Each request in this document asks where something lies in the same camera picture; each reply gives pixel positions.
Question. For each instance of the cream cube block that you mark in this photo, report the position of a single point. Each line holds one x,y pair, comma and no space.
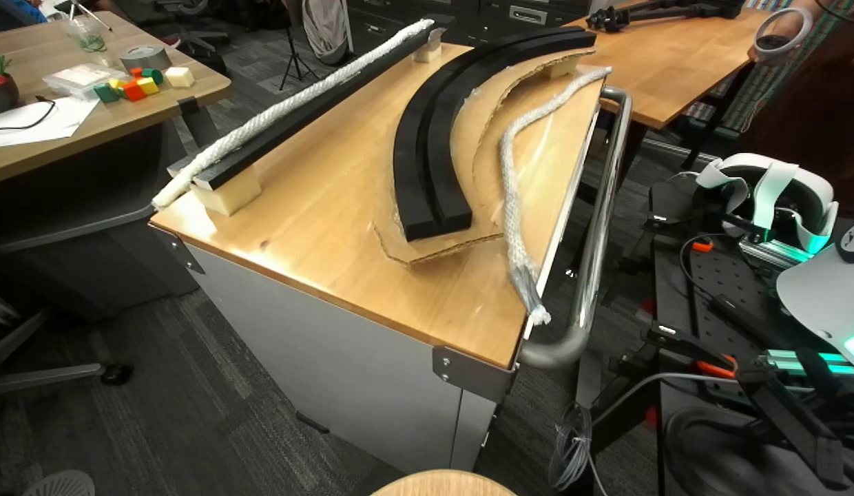
181,77

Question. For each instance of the clear plastic box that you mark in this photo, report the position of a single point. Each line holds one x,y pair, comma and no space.
78,81

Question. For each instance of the black clamp tool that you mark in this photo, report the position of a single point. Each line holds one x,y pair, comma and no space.
794,422

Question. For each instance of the white VR headset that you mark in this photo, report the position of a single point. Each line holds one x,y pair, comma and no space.
768,183

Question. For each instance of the grey duct tape roll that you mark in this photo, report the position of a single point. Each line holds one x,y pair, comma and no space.
145,60

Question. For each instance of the red cube block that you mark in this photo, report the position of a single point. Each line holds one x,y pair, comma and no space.
133,93

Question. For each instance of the wooden support block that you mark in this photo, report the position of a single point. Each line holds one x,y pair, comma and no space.
228,194

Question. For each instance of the wooden office table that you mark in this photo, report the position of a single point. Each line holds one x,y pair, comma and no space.
42,46

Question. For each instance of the silver metal support bracket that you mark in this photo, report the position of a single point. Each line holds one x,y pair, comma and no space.
432,46

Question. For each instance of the curved cardboard base sheet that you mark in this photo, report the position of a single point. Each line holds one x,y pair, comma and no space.
484,140

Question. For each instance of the white paper sheets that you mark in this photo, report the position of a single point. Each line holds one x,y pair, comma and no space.
31,122

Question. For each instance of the clear plastic cup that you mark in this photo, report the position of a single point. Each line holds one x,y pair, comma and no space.
90,37

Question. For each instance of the curved black foam board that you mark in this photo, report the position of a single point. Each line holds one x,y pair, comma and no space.
429,166

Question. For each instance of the round wooden stool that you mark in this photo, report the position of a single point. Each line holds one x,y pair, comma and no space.
445,483

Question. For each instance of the green cube block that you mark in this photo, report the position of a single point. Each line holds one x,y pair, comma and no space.
108,93

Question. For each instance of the wooden workbench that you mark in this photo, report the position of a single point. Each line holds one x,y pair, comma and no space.
685,64

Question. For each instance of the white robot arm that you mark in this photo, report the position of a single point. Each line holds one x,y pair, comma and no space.
830,294

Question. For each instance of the yellow cube block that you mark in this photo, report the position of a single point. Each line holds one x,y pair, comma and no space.
146,88

